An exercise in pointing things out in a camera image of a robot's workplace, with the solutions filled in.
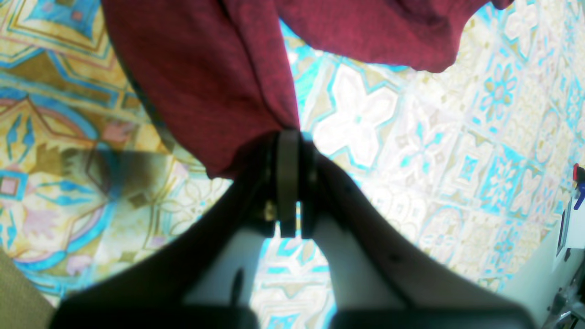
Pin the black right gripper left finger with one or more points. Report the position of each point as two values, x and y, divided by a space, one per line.
203 278

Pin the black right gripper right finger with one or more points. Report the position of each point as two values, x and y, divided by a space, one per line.
380 279

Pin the dark red t-shirt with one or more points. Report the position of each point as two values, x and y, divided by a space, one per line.
217 70

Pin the patterned tablecloth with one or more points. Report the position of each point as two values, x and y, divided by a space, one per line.
473 164

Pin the blue black bar clamp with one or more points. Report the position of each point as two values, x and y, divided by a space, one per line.
579 180

